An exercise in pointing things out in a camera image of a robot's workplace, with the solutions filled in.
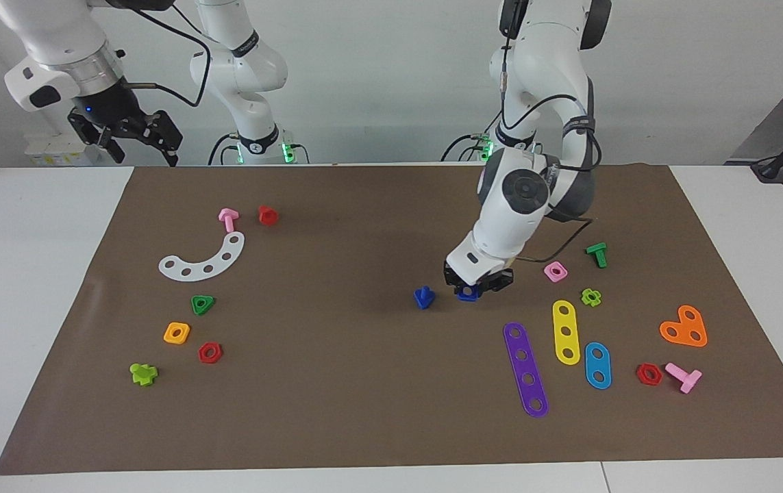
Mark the white cardboard boxes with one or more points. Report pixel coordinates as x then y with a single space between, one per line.
55 154

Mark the lime green plastic screw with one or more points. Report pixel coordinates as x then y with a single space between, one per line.
142 374

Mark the purple four-hole plate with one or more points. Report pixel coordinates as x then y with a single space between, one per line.
525 370

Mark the lime green flower nut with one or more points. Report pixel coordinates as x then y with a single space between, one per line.
591 297

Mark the brown table mat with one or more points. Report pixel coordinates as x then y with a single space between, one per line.
391 383

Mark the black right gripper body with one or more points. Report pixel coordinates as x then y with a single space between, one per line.
109 106

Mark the pink square nut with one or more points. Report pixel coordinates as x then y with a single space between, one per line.
555 272

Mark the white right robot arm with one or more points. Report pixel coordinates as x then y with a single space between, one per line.
240 68

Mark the red hexagon nut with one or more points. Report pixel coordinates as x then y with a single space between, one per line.
210 352
649 374

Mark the dark green plastic screw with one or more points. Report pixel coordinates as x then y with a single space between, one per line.
597 253

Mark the blue two-hole plate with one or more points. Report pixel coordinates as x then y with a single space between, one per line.
597 365

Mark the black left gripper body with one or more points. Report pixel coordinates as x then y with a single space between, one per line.
483 279

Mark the red plastic screw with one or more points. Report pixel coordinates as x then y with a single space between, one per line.
268 215

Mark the pink plastic screw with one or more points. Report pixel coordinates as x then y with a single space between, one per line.
684 376
229 218

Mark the orange square nut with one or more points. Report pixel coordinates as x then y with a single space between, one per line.
177 333

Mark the yellow three-hole plate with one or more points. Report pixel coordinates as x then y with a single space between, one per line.
566 332

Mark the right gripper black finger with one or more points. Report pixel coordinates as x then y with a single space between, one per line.
100 140
162 133

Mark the green triangle nut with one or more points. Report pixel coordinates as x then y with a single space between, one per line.
203 305

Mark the blue square nut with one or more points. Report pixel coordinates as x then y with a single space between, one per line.
468 296

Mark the white curved perforated plate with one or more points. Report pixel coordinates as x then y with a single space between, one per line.
209 263

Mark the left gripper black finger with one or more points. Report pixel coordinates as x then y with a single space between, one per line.
463 291
501 282

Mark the blue plastic screw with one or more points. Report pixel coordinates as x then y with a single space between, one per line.
424 298

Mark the orange heart plate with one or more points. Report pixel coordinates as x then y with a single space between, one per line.
686 329

